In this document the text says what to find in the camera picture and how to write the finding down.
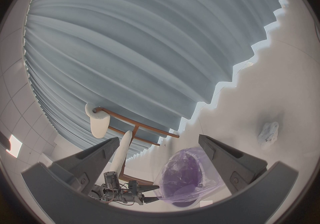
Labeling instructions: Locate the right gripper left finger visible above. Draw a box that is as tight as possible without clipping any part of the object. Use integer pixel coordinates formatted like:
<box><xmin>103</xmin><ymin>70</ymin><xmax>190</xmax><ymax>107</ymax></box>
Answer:
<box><xmin>50</xmin><ymin>137</ymin><xmax>120</xmax><ymax>197</ymax></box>

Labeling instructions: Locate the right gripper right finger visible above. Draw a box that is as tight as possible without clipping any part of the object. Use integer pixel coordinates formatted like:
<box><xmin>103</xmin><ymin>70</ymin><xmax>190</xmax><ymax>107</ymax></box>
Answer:
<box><xmin>199</xmin><ymin>134</ymin><xmax>268</xmax><ymax>195</ymax></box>

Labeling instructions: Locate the purple plastic bag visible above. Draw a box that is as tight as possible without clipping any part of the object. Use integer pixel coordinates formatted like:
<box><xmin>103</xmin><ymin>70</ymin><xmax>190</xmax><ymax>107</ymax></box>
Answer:
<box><xmin>152</xmin><ymin>147</ymin><xmax>222</xmax><ymax>205</ymax></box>

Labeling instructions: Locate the white paper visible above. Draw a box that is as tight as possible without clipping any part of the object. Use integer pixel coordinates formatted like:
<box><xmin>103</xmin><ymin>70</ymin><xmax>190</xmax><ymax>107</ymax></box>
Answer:
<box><xmin>257</xmin><ymin>122</ymin><xmax>279</xmax><ymax>150</ymax></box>

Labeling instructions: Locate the white trash bin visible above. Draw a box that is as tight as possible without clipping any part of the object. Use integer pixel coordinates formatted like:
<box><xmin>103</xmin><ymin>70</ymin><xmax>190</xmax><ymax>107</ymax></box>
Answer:
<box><xmin>160</xmin><ymin>149</ymin><xmax>213</xmax><ymax>208</ymax></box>

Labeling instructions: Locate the white cushioned wooden chair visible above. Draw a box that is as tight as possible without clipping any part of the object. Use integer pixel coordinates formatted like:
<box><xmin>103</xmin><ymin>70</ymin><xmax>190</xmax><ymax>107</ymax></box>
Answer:
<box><xmin>85</xmin><ymin>103</ymin><xmax>180</xmax><ymax>186</ymax></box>

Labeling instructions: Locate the pale blue curtain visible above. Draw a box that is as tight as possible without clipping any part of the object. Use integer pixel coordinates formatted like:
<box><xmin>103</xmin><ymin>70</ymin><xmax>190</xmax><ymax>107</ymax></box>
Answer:
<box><xmin>24</xmin><ymin>0</ymin><xmax>292</xmax><ymax>166</ymax></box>

